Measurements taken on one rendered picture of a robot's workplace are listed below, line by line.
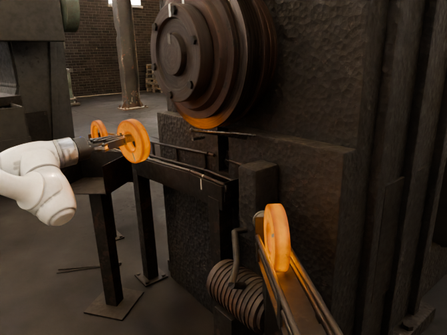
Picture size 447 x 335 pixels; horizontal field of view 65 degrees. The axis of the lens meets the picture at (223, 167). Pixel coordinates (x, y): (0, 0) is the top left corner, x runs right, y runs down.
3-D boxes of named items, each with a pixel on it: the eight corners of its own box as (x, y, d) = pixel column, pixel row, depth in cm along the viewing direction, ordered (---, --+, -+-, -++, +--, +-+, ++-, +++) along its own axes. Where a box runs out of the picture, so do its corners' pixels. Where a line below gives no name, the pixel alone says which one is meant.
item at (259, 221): (283, 254, 91) (283, 215, 89) (283, 255, 91) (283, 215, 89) (255, 256, 91) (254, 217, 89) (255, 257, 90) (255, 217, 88)
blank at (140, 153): (119, 123, 130) (111, 125, 128) (142, 114, 119) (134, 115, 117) (132, 163, 132) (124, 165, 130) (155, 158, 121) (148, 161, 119)
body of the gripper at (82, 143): (72, 158, 117) (100, 151, 122) (81, 163, 110) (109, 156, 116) (67, 136, 114) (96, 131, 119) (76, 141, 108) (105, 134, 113)
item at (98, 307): (100, 284, 181) (78, 149, 158) (146, 292, 173) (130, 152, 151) (73, 311, 162) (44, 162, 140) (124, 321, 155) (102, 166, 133)
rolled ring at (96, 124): (102, 125, 195) (107, 124, 197) (88, 117, 208) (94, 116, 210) (104, 155, 202) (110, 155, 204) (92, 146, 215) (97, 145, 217)
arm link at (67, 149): (63, 171, 107) (82, 166, 111) (56, 143, 104) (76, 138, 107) (55, 165, 114) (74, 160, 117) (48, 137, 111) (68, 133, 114)
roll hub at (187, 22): (166, 97, 122) (159, 9, 113) (215, 104, 101) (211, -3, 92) (151, 98, 119) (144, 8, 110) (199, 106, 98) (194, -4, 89)
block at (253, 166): (261, 226, 118) (262, 157, 110) (279, 234, 112) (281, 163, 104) (237, 236, 111) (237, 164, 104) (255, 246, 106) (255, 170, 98)
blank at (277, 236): (280, 271, 87) (267, 272, 87) (274, 209, 91) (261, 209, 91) (294, 272, 72) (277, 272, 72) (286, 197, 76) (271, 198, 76)
